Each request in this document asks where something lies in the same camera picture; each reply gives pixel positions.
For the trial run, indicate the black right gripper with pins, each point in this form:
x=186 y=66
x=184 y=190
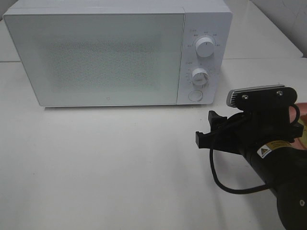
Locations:
x=260 y=131

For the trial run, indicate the round white door button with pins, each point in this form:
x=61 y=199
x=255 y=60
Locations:
x=195 y=95

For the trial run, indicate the pink round plate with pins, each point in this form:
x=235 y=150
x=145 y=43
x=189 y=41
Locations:
x=301 y=142

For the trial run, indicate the white bread sandwich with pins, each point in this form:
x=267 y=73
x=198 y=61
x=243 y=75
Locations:
x=303 y=121

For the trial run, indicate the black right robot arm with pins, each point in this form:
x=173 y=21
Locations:
x=284 y=173

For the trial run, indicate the white lower timer knob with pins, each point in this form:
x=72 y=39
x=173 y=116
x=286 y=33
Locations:
x=199 y=76

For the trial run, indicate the white upper power knob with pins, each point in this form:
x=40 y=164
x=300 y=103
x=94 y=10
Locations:
x=205 y=46

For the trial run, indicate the white microwave oven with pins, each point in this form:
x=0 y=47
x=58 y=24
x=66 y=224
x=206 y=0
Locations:
x=201 y=17

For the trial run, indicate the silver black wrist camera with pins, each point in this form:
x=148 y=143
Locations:
x=261 y=98

